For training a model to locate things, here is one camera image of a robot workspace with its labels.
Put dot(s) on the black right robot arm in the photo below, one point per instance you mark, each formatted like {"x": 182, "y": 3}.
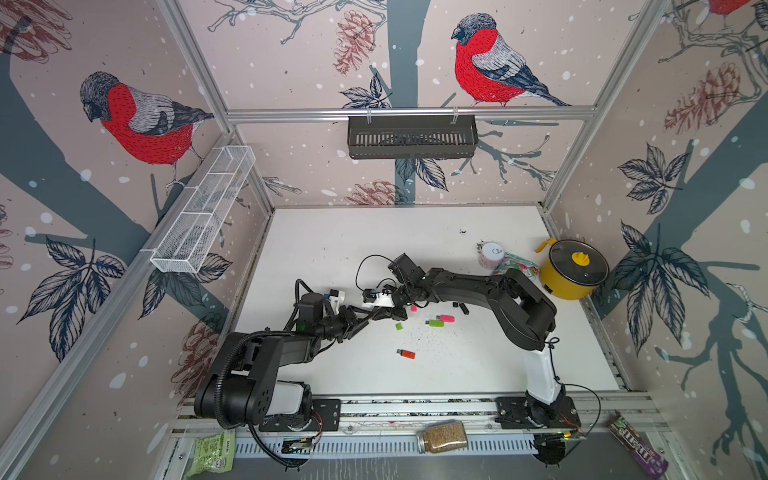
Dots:
{"x": 527, "y": 318}

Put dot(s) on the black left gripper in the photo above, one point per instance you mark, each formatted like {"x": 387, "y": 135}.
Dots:
{"x": 348, "y": 319}

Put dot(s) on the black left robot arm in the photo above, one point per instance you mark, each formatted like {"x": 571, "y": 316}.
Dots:
{"x": 241, "y": 388}

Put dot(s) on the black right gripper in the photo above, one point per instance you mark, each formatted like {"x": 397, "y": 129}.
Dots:
{"x": 394, "y": 312}

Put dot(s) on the purple candy bar pack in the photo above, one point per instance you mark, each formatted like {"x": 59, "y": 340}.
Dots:
{"x": 642, "y": 452}

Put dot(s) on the yellow toy pot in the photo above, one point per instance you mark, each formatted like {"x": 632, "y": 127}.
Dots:
{"x": 573, "y": 269}

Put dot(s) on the black wire basket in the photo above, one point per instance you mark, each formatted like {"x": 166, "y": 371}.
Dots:
{"x": 412, "y": 137}

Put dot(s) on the white wire shelf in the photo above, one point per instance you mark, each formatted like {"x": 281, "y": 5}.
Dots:
{"x": 193, "y": 232}

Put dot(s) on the green candy packet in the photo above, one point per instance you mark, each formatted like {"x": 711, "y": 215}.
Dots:
{"x": 511, "y": 261}

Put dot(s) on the red usb drive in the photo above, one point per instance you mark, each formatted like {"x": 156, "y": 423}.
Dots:
{"x": 406, "y": 354}

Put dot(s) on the green snack bag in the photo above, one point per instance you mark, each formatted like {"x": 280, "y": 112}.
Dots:
{"x": 213, "y": 454}

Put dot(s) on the glass jar with grains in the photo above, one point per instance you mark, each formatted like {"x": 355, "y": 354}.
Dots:
{"x": 442, "y": 437}

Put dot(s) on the black usb drive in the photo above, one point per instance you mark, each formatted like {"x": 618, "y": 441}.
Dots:
{"x": 464, "y": 309}

